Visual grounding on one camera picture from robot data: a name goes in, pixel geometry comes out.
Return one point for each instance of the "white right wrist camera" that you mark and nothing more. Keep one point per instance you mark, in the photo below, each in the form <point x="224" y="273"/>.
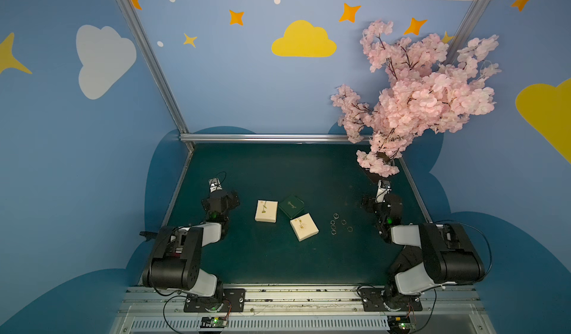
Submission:
<point x="384" y="188"/>

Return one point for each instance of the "left green circuit board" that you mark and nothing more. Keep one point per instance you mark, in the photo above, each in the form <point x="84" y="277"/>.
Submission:
<point x="213" y="323"/>

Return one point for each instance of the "aluminium left frame post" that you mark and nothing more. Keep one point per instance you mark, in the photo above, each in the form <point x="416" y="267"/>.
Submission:
<point x="131" y="16"/>

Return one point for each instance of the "pink cherry blossom tree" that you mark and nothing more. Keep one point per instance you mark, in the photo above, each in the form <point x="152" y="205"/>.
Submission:
<point x="425" y="93"/>

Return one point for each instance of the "aluminium frame post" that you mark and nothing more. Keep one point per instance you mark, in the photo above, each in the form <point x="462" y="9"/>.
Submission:
<point x="469" y="22"/>
<point x="131" y="16"/>

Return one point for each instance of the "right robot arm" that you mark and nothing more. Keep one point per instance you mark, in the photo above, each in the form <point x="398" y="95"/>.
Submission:
<point x="433" y="254"/>

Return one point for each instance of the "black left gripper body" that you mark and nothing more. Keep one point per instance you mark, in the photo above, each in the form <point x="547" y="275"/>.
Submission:
<point x="216" y="196"/>

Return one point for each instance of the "aluminium back frame rail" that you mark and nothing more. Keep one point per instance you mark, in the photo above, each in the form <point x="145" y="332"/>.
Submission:
<point x="263" y="138"/>

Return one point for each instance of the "front aluminium rail base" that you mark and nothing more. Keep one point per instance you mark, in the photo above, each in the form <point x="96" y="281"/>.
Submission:
<point x="303" y="308"/>

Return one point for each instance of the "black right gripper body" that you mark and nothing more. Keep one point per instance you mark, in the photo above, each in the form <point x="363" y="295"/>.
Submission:
<point x="375" y="202"/>

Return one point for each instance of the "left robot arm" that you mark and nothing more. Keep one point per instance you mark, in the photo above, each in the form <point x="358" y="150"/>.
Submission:
<point x="175" y="259"/>

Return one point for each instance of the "green circuit board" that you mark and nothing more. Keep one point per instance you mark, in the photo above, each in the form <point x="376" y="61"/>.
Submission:
<point x="213" y="323"/>
<point x="400" y="325"/>

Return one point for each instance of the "aluminium right frame post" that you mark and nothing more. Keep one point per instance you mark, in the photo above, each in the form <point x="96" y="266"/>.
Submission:
<point x="469" y="22"/>

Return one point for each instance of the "cream flower print box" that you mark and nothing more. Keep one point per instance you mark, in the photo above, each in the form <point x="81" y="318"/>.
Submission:
<point x="304" y="227"/>

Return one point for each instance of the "green jewelry box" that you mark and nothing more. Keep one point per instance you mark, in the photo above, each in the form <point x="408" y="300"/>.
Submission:
<point x="292" y="207"/>

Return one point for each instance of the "right green circuit board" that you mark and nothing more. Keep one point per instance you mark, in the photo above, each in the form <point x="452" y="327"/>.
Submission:
<point x="400" y="325"/>

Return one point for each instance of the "white lift-off lid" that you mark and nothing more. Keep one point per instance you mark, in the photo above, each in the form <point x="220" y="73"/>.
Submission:
<point x="266" y="211"/>

